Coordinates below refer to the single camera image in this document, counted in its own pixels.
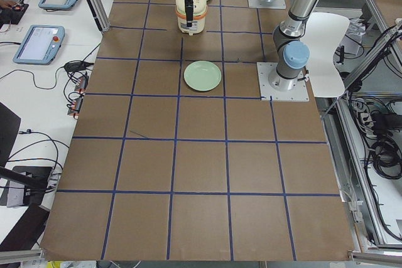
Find white rice cooker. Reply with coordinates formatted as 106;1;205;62
175;0;207;36

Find person hand at table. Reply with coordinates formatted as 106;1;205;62
0;0;16;9

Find white chair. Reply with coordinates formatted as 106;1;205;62
300;13;349;98

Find near teach pendant tablet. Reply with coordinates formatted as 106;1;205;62
13;24;65;65

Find brown gridded table mat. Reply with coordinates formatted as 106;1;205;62
41;0;354;261

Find black device on table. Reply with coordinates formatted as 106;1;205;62
1;3;29;26

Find usb hub with cables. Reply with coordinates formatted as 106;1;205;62
67;72;89;119

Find cable bundle under frame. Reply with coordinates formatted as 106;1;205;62
348;98;402;181

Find black camera stand base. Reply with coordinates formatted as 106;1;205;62
1;166;52;208

